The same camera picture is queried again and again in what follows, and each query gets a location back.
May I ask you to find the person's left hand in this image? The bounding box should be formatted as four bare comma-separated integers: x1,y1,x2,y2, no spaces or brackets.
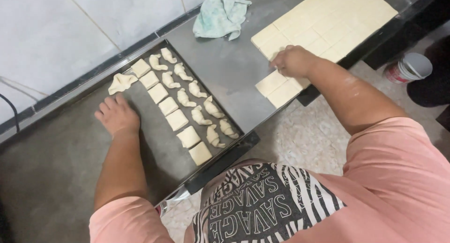
94,94,141,137

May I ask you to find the person's right hand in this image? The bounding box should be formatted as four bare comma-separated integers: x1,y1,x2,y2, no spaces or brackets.
269,45,314,79

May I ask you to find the single flat dough square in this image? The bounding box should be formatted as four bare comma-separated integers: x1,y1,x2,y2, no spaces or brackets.
255,70,289,98
290,76,312,91
267,80,301,109

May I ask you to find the sheet of cut dough squares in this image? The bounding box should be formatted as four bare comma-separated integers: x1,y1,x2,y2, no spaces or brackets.
251,0,399,64

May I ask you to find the pale green cloth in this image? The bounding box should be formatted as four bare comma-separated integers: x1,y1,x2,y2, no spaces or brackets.
193,0,252,42

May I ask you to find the group of crescent dough rolls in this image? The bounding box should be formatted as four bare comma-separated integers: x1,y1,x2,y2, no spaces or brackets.
149,47,240,149

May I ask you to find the row of square folded dough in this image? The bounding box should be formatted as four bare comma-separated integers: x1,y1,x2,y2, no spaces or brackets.
131,58,213,166

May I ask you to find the white bucket with red label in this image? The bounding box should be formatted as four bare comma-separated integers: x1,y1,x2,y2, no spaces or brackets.
383,52,433,84

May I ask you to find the dark metal baking tray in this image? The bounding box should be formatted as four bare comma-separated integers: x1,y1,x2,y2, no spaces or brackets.
116,39,261,196

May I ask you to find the unrolled flat dough piece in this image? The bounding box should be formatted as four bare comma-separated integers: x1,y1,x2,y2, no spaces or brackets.
108,73,139,96

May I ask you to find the black bag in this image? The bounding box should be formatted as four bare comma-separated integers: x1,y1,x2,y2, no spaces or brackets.
406,35,450,108

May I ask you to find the pink printed shirt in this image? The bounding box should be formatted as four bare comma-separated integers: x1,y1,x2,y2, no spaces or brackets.
89,117,450,243

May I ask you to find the chrome table leg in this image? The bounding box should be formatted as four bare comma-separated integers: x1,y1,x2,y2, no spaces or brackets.
155,187,192,217

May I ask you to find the black cable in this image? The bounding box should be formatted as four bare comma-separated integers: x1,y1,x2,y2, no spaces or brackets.
0,93,21,133

